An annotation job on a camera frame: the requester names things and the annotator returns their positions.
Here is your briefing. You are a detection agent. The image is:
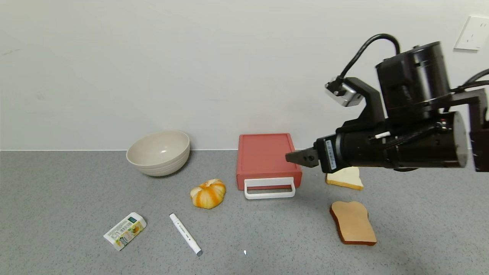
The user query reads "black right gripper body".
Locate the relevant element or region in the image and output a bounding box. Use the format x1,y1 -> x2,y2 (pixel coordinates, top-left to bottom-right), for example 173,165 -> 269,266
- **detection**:
314,128 -> 389,174

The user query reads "red drawer cabinet box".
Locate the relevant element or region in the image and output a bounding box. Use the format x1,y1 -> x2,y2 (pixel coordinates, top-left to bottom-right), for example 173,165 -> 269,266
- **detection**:
236,133 -> 303,191

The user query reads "pale white bread slice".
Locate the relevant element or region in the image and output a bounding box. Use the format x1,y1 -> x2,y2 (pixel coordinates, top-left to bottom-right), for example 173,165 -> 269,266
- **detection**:
325,167 -> 364,190

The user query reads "brown toast slice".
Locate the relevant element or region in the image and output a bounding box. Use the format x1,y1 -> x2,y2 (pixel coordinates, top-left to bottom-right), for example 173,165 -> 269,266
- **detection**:
330,201 -> 377,246

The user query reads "white marker pen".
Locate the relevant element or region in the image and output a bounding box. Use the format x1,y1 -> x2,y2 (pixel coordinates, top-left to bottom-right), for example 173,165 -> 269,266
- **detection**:
169,213 -> 203,257

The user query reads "beige ribbed bowl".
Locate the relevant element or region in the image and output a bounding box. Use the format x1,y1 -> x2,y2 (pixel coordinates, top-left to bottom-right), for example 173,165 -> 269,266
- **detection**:
126,131 -> 190,177

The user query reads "small white yellow carton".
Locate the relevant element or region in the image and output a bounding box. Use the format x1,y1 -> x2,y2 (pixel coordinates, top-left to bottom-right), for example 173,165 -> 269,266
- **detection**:
103,212 -> 147,251

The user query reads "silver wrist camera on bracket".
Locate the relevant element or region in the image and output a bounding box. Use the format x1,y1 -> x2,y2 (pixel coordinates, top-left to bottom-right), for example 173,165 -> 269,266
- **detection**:
325,77 -> 386,123

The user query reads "black camera cable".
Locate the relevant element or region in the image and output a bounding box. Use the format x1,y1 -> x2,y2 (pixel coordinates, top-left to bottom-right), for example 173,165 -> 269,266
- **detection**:
338,34 -> 401,83

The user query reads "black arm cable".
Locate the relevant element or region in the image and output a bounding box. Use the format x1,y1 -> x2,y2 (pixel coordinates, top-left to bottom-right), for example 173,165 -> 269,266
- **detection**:
452,69 -> 489,93

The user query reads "white wall socket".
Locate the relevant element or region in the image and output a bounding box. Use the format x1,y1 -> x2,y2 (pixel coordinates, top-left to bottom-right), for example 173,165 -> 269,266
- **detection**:
454,16 -> 489,51

